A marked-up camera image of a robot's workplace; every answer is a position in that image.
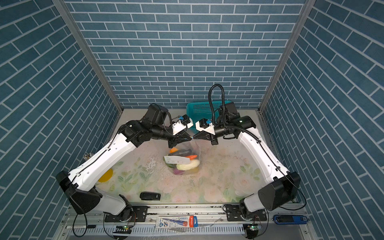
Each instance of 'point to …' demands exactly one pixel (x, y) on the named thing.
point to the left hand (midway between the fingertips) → (189, 136)
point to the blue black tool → (290, 219)
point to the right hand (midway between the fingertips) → (194, 133)
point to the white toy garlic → (193, 163)
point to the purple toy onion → (177, 171)
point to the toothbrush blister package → (176, 221)
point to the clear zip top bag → (183, 159)
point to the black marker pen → (80, 226)
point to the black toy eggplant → (182, 152)
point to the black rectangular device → (150, 196)
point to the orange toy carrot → (192, 157)
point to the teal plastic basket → (197, 110)
